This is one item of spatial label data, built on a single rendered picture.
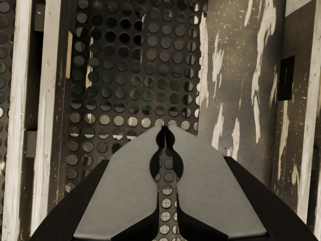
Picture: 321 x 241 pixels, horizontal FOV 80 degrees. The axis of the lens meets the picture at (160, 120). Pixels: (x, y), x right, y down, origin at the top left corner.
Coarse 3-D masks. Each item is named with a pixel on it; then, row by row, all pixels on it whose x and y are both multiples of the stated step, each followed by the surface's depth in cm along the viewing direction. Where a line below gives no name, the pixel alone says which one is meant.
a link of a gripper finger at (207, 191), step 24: (168, 144) 13; (192, 144) 10; (192, 168) 9; (216, 168) 9; (192, 192) 8; (216, 192) 8; (240, 192) 8; (192, 216) 7; (216, 216) 7; (240, 216) 7; (192, 240) 7; (216, 240) 6
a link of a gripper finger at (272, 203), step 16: (240, 176) 8; (256, 192) 8; (272, 192) 7; (256, 208) 7; (272, 208) 7; (288, 208) 7; (272, 224) 6; (288, 224) 6; (304, 224) 6; (240, 240) 6; (256, 240) 6; (272, 240) 6; (288, 240) 6; (304, 240) 6
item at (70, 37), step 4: (68, 36) 32; (72, 36) 34; (68, 40) 33; (68, 44) 33; (68, 48) 33; (68, 52) 33; (68, 56) 33; (68, 60) 33; (68, 64) 33; (68, 68) 34; (68, 72) 34; (68, 76) 34
